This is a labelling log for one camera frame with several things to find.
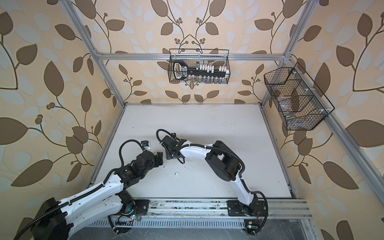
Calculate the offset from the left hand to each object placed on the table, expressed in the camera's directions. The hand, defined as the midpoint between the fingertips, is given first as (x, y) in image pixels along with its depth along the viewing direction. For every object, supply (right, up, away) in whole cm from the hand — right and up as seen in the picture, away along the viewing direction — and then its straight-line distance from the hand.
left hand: (158, 153), depth 84 cm
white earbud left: (+3, -9, +5) cm, 10 cm away
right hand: (+7, -2, +9) cm, 12 cm away
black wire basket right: (+74, +26, -11) cm, 80 cm away
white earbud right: (+10, -12, +1) cm, 16 cm away
